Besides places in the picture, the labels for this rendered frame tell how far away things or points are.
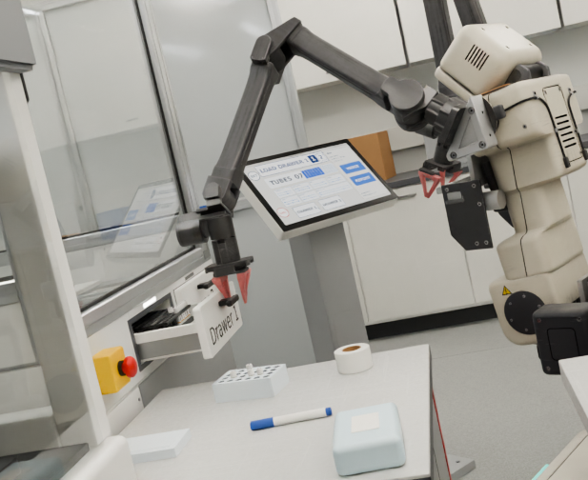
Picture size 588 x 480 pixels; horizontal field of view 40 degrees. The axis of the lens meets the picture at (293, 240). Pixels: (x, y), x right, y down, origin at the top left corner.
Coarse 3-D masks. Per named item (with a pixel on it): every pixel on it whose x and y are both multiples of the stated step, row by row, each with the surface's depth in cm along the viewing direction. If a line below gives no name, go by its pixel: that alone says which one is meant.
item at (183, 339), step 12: (192, 312) 195; (192, 324) 170; (144, 336) 172; (156, 336) 172; (168, 336) 171; (180, 336) 171; (192, 336) 170; (144, 348) 172; (156, 348) 172; (168, 348) 171; (180, 348) 171; (192, 348) 171; (144, 360) 173
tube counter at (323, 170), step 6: (312, 168) 277; (318, 168) 279; (324, 168) 280; (330, 168) 281; (294, 174) 272; (300, 174) 273; (306, 174) 274; (312, 174) 275; (318, 174) 276; (324, 174) 277; (300, 180) 271
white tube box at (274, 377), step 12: (228, 372) 162; (240, 372) 160; (264, 372) 156; (276, 372) 155; (216, 384) 156; (228, 384) 155; (240, 384) 154; (252, 384) 153; (264, 384) 152; (276, 384) 154; (216, 396) 156; (228, 396) 156; (240, 396) 155; (252, 396) 154; (264, 396) 153
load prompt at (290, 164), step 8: (320, 152) 285; (280, 160) 274; (288, 160) 276; (296, 160) 277; (304, 160) 279; (312, 160) 280; (320, 160) 282; (328, 160) 283; (256, 168) 268; (264, 168) 269; (272, 168) 270; (280, 168) 272; (288, 168) 273; (296, 168) 275; (264, 176) 266
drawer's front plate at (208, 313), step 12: (204, 300) 175; (216, 300) 180; (204, 312) 170; (216, 312) 178; (228, 312) 186; (204, 324) 168; (216, 324) 176; (240, 324) 195; (204, 336) 168; (216, 336) 175; (228, 336) 183; (204, 348) 168; (216, 348) 173
